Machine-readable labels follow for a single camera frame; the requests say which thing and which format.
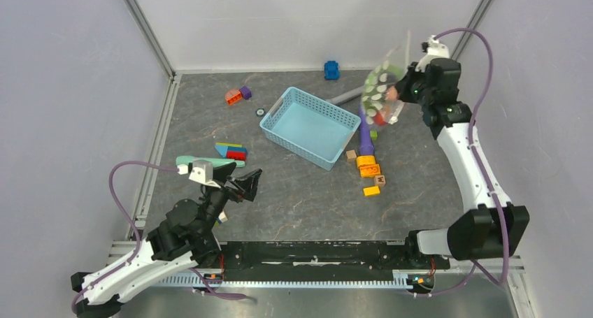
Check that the orange red toy fruit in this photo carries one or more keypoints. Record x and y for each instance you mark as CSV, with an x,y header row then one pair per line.
x,y
379,120

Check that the mint green toy microphone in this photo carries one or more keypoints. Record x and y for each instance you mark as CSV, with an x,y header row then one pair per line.
x,y
216,162

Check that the blue toy brick car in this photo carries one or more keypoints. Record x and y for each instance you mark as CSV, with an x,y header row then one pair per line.
x,y
331,70

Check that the orange toy brick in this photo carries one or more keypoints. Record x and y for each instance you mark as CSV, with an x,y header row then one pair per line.
x,y
232,96

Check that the green orange toy mango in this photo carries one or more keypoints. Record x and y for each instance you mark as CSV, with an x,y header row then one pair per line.
x,y
375,85

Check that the orange brick stack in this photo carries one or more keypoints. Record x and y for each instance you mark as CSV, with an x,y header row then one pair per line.
x,y
368,166

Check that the small black round cap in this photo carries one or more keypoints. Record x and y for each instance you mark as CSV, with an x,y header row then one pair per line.
x,y
261,111

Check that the yellow flat brick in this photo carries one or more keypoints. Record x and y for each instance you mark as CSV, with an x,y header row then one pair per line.
x,y
371,191

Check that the clear polka dot zip bag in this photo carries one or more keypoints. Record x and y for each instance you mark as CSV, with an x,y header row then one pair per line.
x,y
398,56

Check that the light blue plastic basket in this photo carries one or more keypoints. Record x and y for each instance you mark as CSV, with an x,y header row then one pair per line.
x,y
310,127

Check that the purple toy microphone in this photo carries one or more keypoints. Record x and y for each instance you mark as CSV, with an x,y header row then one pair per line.
x,y
366,147

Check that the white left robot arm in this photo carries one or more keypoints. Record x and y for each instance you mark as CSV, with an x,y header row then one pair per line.
x,y
182,241

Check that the wooden cube upper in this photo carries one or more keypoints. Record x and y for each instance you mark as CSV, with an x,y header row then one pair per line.
x,y
351,156

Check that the multicolour brick stack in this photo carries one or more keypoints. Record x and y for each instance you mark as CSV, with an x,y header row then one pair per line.
x,y
232,151

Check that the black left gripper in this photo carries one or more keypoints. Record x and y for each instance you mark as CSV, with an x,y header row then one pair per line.
x,y
248,183

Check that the wooden letter cube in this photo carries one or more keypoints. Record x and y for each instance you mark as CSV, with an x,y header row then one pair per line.
x,y
379,180

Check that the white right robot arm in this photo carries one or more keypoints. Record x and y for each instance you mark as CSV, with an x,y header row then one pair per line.
x,y
491,225

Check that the pink toy peach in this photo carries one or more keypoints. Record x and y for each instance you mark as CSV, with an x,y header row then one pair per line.
x,y
391,95

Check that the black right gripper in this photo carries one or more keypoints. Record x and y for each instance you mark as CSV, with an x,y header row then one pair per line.
x,y
403,85

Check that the purple toy brick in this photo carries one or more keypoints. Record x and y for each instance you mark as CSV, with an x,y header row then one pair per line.
x,y
246,92

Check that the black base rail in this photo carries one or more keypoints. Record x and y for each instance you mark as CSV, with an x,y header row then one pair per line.
x,y
317,261

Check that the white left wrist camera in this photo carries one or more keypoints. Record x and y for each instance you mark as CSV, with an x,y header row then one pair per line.
x,y
199,171

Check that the green white brick block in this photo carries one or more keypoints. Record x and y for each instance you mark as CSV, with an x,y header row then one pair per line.
x,y
222,218

